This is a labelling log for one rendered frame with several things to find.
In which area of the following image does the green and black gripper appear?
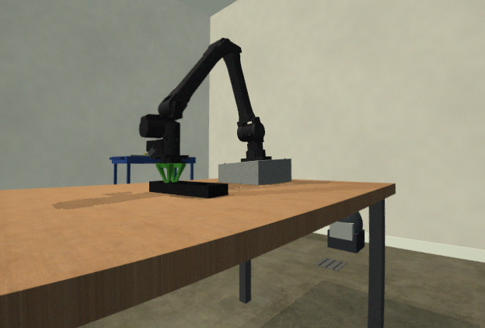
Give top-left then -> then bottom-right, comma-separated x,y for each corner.
152,138 -> 189,183

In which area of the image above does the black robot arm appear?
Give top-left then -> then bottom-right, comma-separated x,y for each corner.
139,38 -> 272,162

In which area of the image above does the black three-compartment bin rack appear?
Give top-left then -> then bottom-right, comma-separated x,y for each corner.
149,180 -> 229,198

